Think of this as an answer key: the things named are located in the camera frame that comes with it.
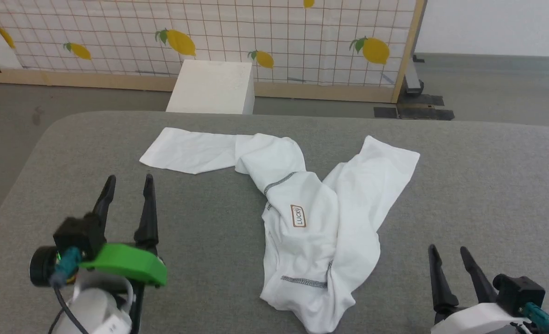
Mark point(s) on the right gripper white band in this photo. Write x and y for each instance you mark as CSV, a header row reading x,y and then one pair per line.
x,y
481,321

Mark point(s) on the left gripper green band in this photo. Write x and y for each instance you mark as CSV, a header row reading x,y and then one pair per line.
x,y
126,262

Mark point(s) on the white long-sleeve garment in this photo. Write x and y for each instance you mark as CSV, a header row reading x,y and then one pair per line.
x,y
316,232

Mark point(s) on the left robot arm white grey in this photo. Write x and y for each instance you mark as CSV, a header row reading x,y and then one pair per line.
x,y
93,311

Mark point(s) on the white foam block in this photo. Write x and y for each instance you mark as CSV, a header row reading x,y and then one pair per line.
x,y
212,88

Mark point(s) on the grey metal partition leg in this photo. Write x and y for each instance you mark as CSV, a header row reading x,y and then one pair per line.
x,y
412,79

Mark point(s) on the lemon print partition screen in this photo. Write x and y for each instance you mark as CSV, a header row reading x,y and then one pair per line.
x,y
256,32

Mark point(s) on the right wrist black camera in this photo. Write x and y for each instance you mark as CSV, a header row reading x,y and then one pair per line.
x,y
518,292

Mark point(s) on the wrist black camera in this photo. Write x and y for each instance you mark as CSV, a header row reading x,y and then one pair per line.
x,y
518,292
73,239

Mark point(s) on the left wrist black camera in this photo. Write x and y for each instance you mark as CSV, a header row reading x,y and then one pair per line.
x,y
73,239

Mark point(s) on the black partition base plate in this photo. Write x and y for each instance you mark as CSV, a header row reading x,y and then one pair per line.
x,y
413,112

